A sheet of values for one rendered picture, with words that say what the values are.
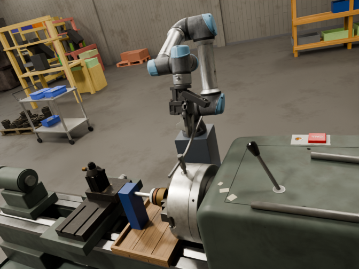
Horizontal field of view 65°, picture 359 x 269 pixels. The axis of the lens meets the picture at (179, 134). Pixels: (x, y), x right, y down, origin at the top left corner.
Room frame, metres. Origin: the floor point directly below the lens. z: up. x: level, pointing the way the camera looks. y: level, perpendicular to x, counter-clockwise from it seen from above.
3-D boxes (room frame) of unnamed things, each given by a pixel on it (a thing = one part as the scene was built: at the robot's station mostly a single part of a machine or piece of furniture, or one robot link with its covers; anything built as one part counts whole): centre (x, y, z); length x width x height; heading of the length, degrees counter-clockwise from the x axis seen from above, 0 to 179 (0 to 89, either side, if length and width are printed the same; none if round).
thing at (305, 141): (0.90, -0.48, 1.23); 0.13 x 0.08 x 0.06; 60
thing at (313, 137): (0.90, -0.50, 1.26); 0.06 x 0.06 x 0.02; 60
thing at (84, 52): (11.52, 2.81, 1.05); 1.62 x 1.44 x 2.09; 156
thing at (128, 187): (1.10, 0.30, 1.00); 0.08 x 0.06 x 0.23; 150
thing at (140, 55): (11.18, 1.06, 0.21); 1.15 x 0.79 x 0.42; 66
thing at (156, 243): (1.05, 0.21, 0.88); 0.36 x 0.30 x 0.04; 150
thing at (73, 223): (1.25, 0.52, 0.95); 0.43 x 0.18 x 0.04; 150
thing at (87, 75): (8.09, 2.78, 1.07); 1.65 x 1.54 x 2.13; 66
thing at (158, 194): (1.00, 0.13, 1.08); 0.09 x 0.09 x 0.09; 60
